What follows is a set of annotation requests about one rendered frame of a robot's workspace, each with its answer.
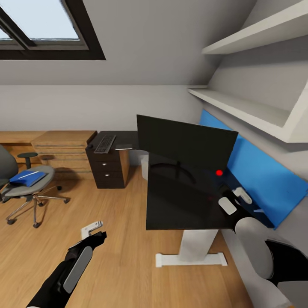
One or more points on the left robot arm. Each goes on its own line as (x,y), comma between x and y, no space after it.
(57,289)

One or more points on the swivel chair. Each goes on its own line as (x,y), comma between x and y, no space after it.
(9,168)

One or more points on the desk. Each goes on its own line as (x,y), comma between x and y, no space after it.
(175,202)

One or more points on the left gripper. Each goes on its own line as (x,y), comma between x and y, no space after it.
(97,238)

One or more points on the room divider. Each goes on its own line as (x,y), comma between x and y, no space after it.
(276,189)

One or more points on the folder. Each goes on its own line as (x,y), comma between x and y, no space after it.
(26,178)

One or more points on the monitor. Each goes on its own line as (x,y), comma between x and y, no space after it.
(205,147)

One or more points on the keyboard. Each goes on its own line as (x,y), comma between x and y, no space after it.
(105,144)

